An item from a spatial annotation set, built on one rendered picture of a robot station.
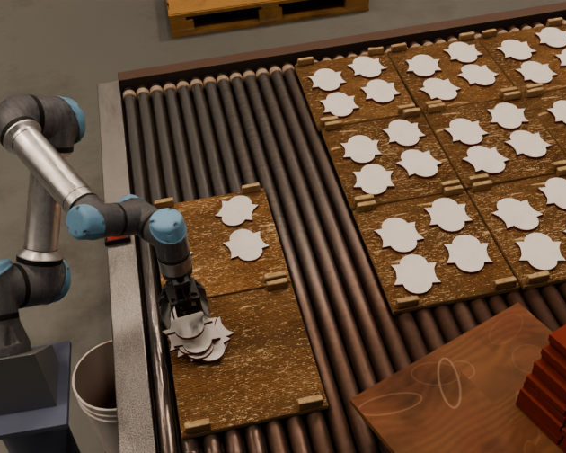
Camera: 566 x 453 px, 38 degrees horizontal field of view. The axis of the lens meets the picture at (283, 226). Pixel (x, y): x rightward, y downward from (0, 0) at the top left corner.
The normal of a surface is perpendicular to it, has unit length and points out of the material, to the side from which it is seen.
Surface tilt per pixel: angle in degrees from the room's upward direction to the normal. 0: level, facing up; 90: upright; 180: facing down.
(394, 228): 0
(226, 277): 0
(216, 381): 0
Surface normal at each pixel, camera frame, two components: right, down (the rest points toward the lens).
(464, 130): -0.06, -0.73
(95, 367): 0.72, 0.39
